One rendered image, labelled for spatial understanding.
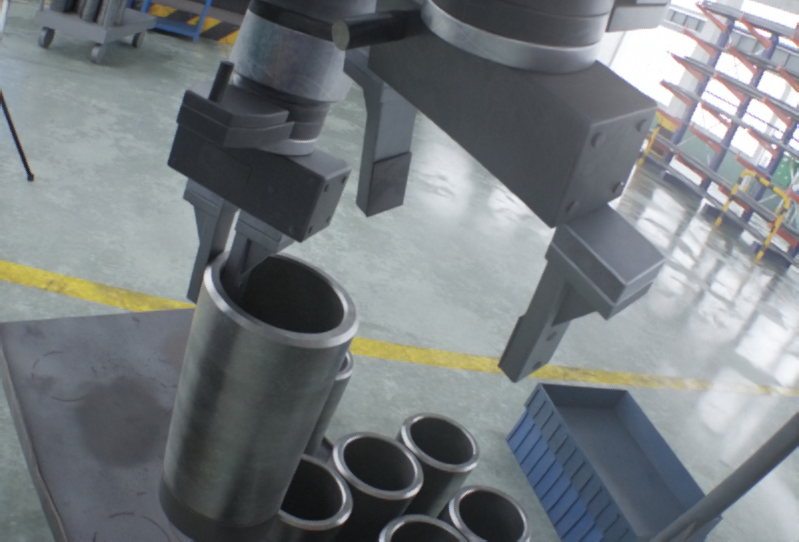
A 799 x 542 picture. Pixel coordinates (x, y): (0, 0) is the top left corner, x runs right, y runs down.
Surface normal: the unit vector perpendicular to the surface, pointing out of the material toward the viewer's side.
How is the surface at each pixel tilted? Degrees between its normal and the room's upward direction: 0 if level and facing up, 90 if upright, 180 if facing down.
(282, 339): 45
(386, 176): 97
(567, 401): 90
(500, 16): 113
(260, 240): 90
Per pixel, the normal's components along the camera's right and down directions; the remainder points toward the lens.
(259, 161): -0.29, 0.28
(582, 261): -0.81, 0.33
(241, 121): 0.70, 0.54
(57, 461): 0.39, -0.84
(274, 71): -0.04, 0.41
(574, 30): 0.41, 0.69
